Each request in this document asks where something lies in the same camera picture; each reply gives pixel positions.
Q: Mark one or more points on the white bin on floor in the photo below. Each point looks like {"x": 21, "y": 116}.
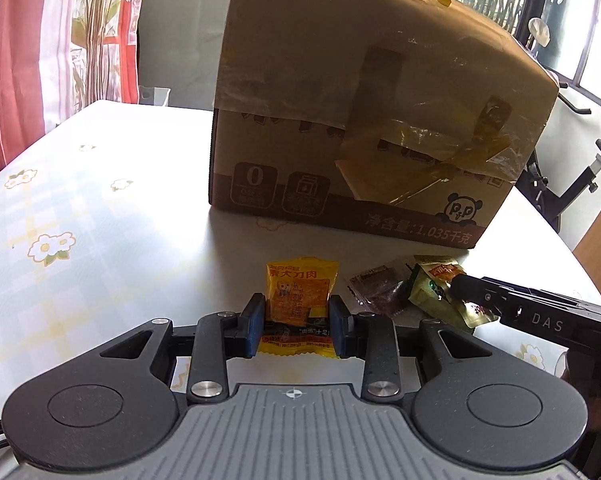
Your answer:
{"x": 154, "y": 96}

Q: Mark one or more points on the black exercise bike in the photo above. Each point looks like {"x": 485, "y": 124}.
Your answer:
{"x": 566, "y": 162}

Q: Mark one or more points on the gold green snack packet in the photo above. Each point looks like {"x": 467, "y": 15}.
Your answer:
{"x": 431, "y": 293}

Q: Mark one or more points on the dark brown clear snack packet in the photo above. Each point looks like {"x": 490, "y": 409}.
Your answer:
{"x": 384, "y": 289}

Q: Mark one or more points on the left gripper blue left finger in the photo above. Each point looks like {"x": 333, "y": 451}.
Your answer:
{"x": 221, "y": 337}

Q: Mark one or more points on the yellow orange snack packet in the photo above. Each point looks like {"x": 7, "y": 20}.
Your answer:
{"x": 296, "y": 318}

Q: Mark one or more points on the red printed curtain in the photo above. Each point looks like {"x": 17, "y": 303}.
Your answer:
{"x": 58, "y": 57}

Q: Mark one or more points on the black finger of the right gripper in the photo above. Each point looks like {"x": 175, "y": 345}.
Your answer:
{"x": 563, "y": 320}

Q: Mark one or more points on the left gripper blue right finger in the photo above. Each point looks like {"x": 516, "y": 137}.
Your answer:
{"x": 372, "y": 338}

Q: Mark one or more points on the brown cardboard box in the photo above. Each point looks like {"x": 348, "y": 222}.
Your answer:
{"x": 402, "y": 118}

